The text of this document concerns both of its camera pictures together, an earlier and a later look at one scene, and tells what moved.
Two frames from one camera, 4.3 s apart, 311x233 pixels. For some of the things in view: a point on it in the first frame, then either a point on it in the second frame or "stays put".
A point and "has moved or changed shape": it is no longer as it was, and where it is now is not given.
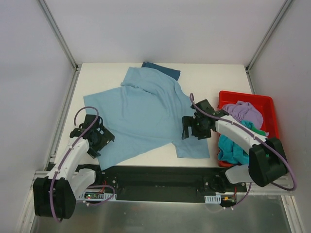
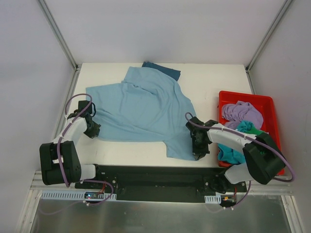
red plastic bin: (265, 104) stays put
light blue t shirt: (145, 113) has moved or changed shape
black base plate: (169, 184) stays put
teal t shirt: (231, 151) stays put
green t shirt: (257, 131) stays put
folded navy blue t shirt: (175, 73) stays put
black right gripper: (190, 128) -> (200, 148)
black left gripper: (102, 142) -> (93, 128)
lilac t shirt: (244, 111) stays put
